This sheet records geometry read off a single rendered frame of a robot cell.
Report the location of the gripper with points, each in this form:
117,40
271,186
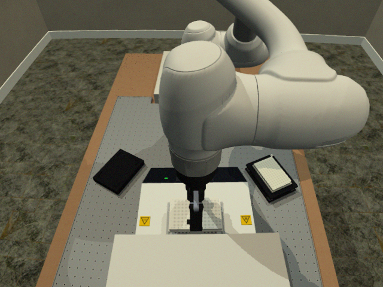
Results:
195,187

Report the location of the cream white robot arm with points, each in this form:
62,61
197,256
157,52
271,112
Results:
298,102

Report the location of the grey and dark blue benchtop lab instrument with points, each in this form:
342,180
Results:
236,257

